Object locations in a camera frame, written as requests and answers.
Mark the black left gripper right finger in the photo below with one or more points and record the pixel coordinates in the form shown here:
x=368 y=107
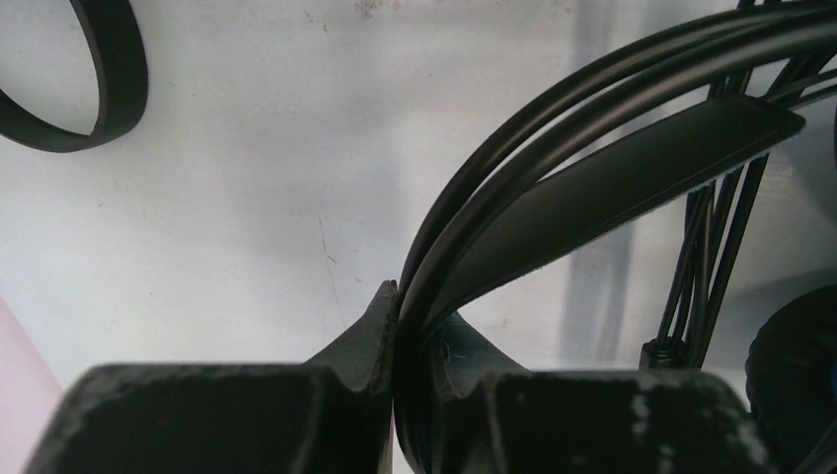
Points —
x=492 y=415

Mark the blue black headphones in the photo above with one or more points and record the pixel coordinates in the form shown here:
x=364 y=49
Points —
x=691 y=111

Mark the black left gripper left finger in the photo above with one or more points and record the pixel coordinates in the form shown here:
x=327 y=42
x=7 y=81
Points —
x=329 y=414

